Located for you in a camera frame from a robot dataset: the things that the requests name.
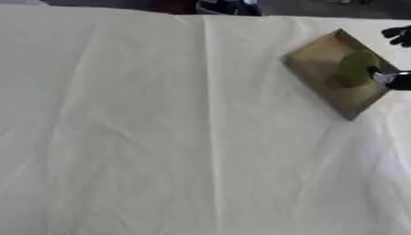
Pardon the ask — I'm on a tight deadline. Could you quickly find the black and blue bag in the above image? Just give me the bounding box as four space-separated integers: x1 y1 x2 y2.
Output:
194 0 265 17

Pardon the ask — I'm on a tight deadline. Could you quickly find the green round toy fruit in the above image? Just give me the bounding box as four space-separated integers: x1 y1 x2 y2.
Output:
332 50 383 90

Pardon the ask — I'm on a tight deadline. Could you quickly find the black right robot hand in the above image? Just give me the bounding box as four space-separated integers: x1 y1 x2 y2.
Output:
367 25 411 91

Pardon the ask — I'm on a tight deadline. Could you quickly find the tan open cardboard box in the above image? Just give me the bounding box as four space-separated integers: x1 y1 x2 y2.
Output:
281 28 404 121

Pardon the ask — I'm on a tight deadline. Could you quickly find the dark red brown furniture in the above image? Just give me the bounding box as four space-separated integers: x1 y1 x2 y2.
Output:
152 0 198 16

